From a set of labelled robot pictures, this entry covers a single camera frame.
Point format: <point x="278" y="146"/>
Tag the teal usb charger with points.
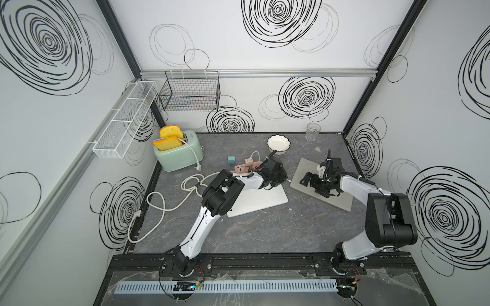
<point x="231" y="161"/>

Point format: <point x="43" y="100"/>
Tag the yellow toast slice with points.
<point x="170" y="131"/>
<point x="167" y="143"/>

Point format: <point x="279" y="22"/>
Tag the mint green toaster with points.
<point x="190" y="153"/>

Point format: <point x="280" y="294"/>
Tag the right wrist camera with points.
<point x="329" y="167"/>

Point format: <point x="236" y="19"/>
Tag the white apple laptop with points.
<point x="253" y="200"/>

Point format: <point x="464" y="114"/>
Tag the white wire shelf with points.
<point x="118" y="135"/>

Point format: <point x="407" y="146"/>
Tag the rear yellow toast slice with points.
<point x="170" y="131"/>

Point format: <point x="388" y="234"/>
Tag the front yellow toast slice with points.
<point x="167" y="143"/>

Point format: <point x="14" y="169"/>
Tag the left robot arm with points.
<point x="217" y="200"/>

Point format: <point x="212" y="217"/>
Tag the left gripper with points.
<point x="282" y="176"/>

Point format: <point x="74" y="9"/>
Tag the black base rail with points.
<point x="211" y="264"/>

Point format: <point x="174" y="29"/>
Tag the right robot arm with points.
<point x="389" y="223"/>

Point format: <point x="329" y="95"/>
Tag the white scalloped bowl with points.
<point x="278" y="143"/>

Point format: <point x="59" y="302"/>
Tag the silver grey laptop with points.
<point x="341" y="201"/>

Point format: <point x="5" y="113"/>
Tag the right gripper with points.
<point x="312" y="183"/>

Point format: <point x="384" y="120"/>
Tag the clear drinking glass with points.
<point x="312" y="131"/>

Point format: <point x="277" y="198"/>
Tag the orange power strip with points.
<point x="241" y="168"/>

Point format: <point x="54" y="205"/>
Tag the grey slotted cable duct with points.
<point x="228" y="286"/>

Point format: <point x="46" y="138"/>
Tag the black wire basket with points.
<point x="190" y="91"/>

